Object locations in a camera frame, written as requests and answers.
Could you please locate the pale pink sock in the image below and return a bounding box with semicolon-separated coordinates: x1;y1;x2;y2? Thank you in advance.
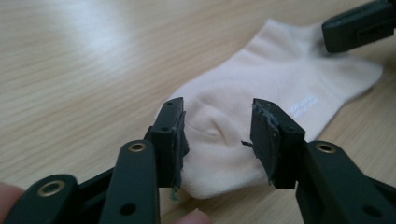
154;18;385;201

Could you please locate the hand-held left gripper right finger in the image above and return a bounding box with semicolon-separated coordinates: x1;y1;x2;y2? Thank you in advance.
249;98;307;190

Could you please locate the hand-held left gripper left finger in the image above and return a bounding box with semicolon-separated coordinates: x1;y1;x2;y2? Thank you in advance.
143;96;191;189

